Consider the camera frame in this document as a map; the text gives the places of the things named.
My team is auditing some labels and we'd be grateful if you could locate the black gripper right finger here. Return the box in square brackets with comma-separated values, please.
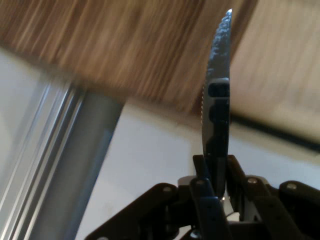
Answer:
[226, 154, 320, 240]

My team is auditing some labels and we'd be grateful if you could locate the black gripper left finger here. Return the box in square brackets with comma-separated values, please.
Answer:
[84, 154, 233, 240]

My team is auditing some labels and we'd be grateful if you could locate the silver table knife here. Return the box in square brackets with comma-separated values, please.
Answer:
[200, 8, 236, 218]

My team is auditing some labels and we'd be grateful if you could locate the dark brown wooden cabinet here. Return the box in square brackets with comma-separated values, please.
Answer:
[0, 0, 258, 118]

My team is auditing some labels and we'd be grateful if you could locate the aluminium wall rail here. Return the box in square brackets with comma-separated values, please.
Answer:
[0, 82, 126, 240]

